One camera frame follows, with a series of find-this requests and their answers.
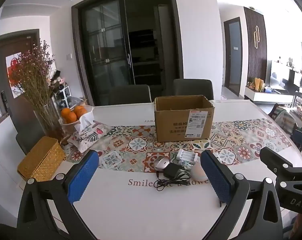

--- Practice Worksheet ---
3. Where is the brown cardboard box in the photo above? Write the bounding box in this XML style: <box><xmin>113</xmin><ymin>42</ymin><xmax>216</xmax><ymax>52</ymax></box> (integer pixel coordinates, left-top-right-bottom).
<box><xmin>154</xmin><ymin>95</ymin><xmax>215</xmax><ymax>143</ymax></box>

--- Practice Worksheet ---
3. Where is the dark interior door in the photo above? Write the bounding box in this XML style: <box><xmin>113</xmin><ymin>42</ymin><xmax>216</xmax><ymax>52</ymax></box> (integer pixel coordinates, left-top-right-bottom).
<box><xmin>223</xmin><ymin>17</ymin><xmax>243</xmax><ymax>97</ymax></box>

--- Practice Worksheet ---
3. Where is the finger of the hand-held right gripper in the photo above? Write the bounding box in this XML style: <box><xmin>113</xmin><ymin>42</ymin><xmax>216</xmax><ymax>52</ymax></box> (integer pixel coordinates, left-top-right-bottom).
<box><xmin>260</xmin><ymin>147</ymin><xmax>295</xmax><ymax>178</ymax></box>
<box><xmin>275</xmin><ymin>166</ymin><xmax>302</xmax><ymax>193</ymax></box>

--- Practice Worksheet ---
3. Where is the white television cabinet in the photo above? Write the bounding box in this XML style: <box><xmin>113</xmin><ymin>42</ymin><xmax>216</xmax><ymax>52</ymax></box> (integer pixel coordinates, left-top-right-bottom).
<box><xmin>245</xmin><ymin>85</ymin><xmax>296</xmax><ymax>105</ymax></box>

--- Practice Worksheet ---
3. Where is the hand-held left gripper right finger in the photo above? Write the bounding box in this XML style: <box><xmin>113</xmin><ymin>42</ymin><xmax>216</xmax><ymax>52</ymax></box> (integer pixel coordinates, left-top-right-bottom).
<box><xmin>200</xmin><ymin>149</ymin><xmax>284</xmax><ymax>240</ymax></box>

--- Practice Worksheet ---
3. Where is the yellow woven box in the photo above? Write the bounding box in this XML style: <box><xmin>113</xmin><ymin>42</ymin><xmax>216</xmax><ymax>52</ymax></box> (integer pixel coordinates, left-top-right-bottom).
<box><xmin>17</xmin><ymin>136</ymin><xmax>66</xmax><ymax>182</ymax></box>

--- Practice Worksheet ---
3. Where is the silver egg-shaped device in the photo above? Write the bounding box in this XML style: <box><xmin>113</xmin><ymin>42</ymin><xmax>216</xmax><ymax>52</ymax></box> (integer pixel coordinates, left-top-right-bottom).
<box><xmin>155</xmin><ymin>156</ymin><xmax>171</xmax><ymax>172</ymax></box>

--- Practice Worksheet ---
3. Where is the clear glass vase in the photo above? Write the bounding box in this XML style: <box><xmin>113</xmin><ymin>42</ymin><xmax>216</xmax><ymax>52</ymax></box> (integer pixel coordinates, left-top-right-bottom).
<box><xmin>34</xmin><ymin>102</ymin><xmax>64</xmax><ymax>143</ymax></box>

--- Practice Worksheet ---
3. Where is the grey dining chair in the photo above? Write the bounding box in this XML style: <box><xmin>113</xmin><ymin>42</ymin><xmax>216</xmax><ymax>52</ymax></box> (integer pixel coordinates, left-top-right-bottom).
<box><xmin>108</xmin><ymin>84</ymin><xmax>152</xmax><ymax>105</ymax></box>
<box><xmin>173</xmin><ymin>79</ymin><xmax>214</xmax><ymax>101</ymax></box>
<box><xmin>16</xmin><ymin>122</ymin><xmax>45</xmax><ymax>155</ymax></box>

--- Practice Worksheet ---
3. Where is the chair with striped cushion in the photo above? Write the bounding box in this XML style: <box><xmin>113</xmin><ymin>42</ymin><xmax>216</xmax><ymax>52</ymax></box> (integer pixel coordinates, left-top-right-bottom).
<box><xmin>268</xmin><ymin>103</ymin><xmax>298</xmax><ymax>135</ymax></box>

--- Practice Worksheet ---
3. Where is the tile patterned table mat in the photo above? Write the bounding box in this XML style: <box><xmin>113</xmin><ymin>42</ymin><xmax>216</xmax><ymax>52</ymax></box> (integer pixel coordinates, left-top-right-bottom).
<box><xmin>47</xmin><ymin>100</ymin><xmax>302</xmax><ymax>240</ymax></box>

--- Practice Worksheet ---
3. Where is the dark sliding glass door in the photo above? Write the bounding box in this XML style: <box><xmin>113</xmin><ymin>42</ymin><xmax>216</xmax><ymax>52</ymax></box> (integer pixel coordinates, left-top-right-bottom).
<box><xmin>71</xmin><ymin>0</ymin><xmax>184</xmax><ymax>107</ymax></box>

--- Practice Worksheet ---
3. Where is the floral fabric tissue box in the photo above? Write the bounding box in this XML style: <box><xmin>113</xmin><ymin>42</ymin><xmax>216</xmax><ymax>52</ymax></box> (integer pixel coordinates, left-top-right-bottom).
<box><xmin>67</xmin><ymin>111</ymin><xmax>114</xmax><ymax>153</ymax></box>

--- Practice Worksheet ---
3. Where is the white battery charger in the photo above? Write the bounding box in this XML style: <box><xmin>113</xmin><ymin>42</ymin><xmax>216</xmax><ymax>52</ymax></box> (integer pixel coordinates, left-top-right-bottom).
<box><xmin>177</xmin><ymin>149</ymin><xmax>199</xmax><ymax>165</ymax></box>

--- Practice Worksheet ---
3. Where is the black door lock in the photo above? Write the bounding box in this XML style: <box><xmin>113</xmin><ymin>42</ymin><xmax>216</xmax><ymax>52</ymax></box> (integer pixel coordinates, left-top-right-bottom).
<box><xmin>1</xmin><ymin>92</ymin><xmax>8</xmax><ymax>113</ymax></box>

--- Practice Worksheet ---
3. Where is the gold wall ornament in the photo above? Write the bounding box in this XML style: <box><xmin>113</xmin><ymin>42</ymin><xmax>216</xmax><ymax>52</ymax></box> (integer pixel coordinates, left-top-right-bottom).
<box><xmin>252</xmin><ymin>25</ymin><xmax>260</xmax><ymax>49</ymax></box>

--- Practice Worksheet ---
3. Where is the flat screen television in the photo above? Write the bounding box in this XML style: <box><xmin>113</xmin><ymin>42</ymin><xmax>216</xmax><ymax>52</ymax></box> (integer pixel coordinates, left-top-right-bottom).
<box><xmin>267</xmin><ymin>59</ymin><xmax>296</xmax><ymax>89</ymax></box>

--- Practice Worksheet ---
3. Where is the brown entry door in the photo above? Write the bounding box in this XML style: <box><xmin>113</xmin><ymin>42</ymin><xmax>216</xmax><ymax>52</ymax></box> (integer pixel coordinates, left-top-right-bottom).
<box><xmin>0</xmin><ymin>29</ymin><xmax>41</xmax><ymax>140</ymax></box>

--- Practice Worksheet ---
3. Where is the red door poster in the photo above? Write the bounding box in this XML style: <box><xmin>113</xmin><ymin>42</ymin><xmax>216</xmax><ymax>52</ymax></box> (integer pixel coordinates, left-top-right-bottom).
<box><xmin>6</xmin><ymin>54</ymin><xmax>25</xmax><ymax>99</ymax></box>

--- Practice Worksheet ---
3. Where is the black power adapter with cable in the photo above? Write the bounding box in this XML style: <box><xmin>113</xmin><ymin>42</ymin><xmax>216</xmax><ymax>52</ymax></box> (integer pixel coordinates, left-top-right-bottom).
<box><xmin>155</xmin><ymin>163</ymin><xmax>193</xmax><ymax>192</ymax></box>

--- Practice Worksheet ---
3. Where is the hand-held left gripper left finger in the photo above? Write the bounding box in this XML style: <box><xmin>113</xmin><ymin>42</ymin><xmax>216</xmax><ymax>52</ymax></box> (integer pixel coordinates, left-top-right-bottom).
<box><xmin>17</xmin><ymin>150</ymin><xmax>100</xmax><ymax>240</ymax></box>

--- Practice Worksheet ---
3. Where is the white fruit basket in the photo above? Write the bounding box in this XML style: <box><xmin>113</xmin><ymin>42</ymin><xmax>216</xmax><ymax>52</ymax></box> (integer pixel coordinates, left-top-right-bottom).
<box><xmin>59</xmin><ymin>105</ymin><xmax>94</xmax><ymax>133</ymax></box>

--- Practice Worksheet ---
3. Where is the white storage rack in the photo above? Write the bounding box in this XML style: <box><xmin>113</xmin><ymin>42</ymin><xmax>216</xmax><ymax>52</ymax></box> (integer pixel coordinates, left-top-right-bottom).
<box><xmin>49</xmin><ymin>70</ymin><xmax>72</xmax><ymax>110</ymax></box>

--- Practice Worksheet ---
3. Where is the dried flower bouquet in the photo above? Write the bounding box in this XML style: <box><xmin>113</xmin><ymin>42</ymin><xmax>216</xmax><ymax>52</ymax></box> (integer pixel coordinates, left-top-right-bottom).
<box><xmin>9</xmin><ymin>39</ymin><xmax>57</xmax><ymax>130</ymax></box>

